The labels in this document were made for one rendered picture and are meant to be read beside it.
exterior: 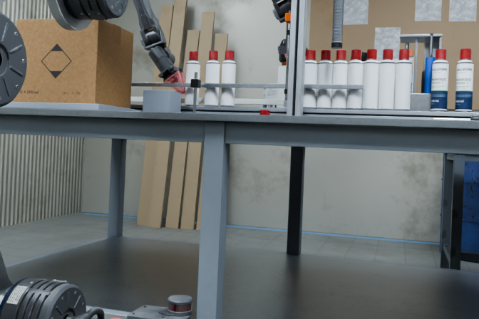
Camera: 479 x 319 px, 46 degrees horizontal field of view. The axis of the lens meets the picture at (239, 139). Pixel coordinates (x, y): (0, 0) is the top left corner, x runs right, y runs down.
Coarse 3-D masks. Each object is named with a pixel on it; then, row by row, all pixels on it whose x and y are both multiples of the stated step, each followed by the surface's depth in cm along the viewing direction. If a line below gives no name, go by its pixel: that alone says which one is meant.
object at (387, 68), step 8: (384, 56) 186; (392, 56) 186; (384, 64) 185; (392, 64) 185; (384, 72) 185; (392, 72) 185; (384, 80) 185; (392, 80) 185; (384, 88) 185; (392, 88) 185; (384, 96) 185; (392, 96) 185; (384, 104) 185; (392, 104) 185
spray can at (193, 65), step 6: (192, 54) 207; (192, 60) 207; (192, 66) 206; (198, 66) 207; (186, 72) 208; (192, 72) 206; (198, 72) 207; (186, 78) 207; (192, 78) 206; (198, 78) 207; (186, 90) 207; (192, 90) 206; (198, 90) 208; (186, 96) 207; (192, 96) 206; (198, 96) 208; (186, 102) 207; (192, 102) 206; (198, 102) 208
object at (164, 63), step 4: (164, 56) 210; (160, 60) 209; (164, 60) 209; (168, 60) 210; (156, 64) 210; (160, 64) 209; (164, 64) 209; (168, 64) 209; (172, 64) 210; (160, 68) 209; (164, 68) 209; (168, 68) 206; (180, 68) 214; (160, 72) 211; (164, 72) 206; (168, 72) 209; (160, 76) 206; (164, 76) 208
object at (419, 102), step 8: (416, 40) 192; (432, 40) 187; (440, 40) 188; (408, 48) 197; (416, 48) 192; (424, 48) 198; (432, 48) 187; (416, 56) 192; (424, 56) 198; (432, 56) 188; (416, 64) 192; (424, 64) 198; (416, 72) 192; (424, 72) 194; (424, 80) 194; (416, 96) 187; (424, 96) 186; (416, 104) 187; (424, 104) 186
